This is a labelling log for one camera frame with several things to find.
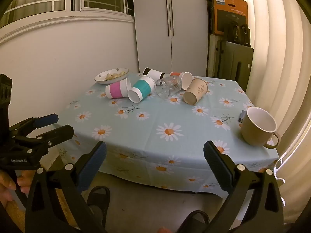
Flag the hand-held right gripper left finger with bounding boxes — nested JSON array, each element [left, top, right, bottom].
[[24, 140, 108, 233]]

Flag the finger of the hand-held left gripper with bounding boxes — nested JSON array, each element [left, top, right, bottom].
[[14, 125, 75, 155], [9, 113, 59, 137]]

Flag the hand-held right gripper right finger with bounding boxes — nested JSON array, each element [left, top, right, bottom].
[[203, 140, 285, 233]]

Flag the white cup with pink band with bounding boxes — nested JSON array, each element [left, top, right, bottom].
[[105, 78, 132, 99]]

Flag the beige paper cup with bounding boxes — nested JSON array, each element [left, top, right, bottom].
[[183, 78, 209, 106]]

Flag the white cup with orange band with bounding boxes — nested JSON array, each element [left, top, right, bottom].
[[169, 71, 194, 91]]

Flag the clear glass cup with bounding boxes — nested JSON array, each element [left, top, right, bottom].
[[155, 75, 183, 100]]

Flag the white cup with teal band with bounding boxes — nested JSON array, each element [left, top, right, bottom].
[[128, 75, 156, 103]]

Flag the white cup with black band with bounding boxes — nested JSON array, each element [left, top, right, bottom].
[[142, 67, 171, 80]]

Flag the person's left hand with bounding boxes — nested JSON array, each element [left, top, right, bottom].
[[0, 170, 36, 207]]

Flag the person's left foot in sandal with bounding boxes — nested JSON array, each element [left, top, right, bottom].
[[86, 186, 111, 232]]

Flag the olive mug with white inside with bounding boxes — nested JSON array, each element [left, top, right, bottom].
[[240, 106, 281, 150]]

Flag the bowl with food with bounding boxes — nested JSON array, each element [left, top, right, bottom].
[[94, 68, 130, 85]]

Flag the blue daisy print tablecloth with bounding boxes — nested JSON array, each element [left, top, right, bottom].
[[57, 72, 280, 197]]

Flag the pale food pieces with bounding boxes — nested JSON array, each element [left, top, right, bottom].
[[105, 71, 126, 81]]

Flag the dark grey suitcase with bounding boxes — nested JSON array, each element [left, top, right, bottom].
[[206, 32, 254, 93]]

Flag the cream curtain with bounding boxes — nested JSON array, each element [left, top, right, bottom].
[[232, 0, 311, 199]]

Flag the black handbag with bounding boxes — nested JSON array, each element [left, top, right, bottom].
[[224, 23, 251, 47]]

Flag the white wardrobe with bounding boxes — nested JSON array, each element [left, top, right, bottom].
[[132, 0, 210, 77]]

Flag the orange and black cardboard box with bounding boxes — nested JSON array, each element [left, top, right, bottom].
[[210, 0, 249, 36]]

